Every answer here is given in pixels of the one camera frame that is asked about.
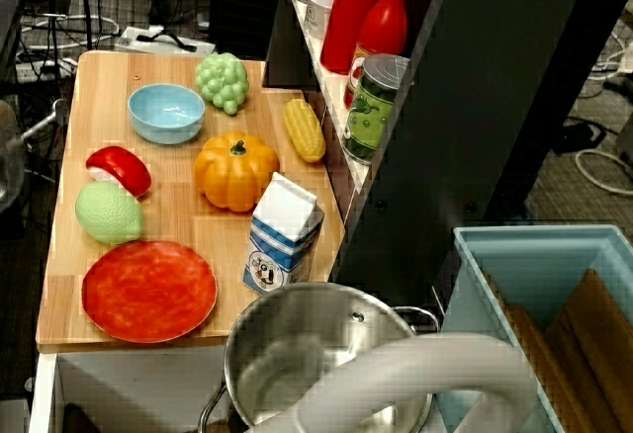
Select light blue sink basin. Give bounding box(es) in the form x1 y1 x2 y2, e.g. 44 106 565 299
434 224 633 433

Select grey metal bar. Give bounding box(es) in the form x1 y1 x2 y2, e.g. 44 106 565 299
19 99 68 142

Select blue white milk carton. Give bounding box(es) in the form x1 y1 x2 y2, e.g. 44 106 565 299
241 171 326 297

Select black shelf frame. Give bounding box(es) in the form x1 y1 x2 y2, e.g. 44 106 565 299
261 0 594 305

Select white toy kitchen cabinet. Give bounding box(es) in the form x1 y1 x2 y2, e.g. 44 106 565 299
28 343 233 433

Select white curved faucet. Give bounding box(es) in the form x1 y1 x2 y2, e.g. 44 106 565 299
246 332 539 433

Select green peas can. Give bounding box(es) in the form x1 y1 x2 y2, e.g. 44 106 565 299
341 52 411 166

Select red narrow neck bottle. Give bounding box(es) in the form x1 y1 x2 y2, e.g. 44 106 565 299
343 0 416 111

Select yellow toy corn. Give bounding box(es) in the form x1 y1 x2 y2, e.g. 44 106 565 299
282 98 327 164

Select brown wooden boards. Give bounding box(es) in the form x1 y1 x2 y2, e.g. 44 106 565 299
482 267 633 433

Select red toy pepper slice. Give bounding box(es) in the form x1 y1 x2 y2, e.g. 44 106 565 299
85 145 153 200

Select white lidded jar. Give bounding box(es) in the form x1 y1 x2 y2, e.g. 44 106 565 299
305 0 340 42

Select orange toy pumpkin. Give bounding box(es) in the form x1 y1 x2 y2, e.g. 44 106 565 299
192 130 281 215

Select red ketchup bottle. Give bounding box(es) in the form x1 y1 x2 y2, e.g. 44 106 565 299
319 0 390 76

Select green toy lime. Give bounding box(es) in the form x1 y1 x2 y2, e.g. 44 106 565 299
74 180 146 246

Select light blue bowl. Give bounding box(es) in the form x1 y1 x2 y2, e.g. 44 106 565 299
127 83 207 146

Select orange red plate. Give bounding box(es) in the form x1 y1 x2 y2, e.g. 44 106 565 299
80 240 219 345

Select stainless steel pot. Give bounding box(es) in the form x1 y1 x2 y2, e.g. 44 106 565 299
197 282 441 433

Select white power strip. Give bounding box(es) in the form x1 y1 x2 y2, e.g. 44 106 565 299
113 25 217 56

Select green toy grapes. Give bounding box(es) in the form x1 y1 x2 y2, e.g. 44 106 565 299
193 51 250 117

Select white shelf board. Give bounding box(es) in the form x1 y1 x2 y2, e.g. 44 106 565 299
285 0 372 195

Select white cable loop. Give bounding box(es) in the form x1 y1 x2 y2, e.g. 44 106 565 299
573 148 633 192

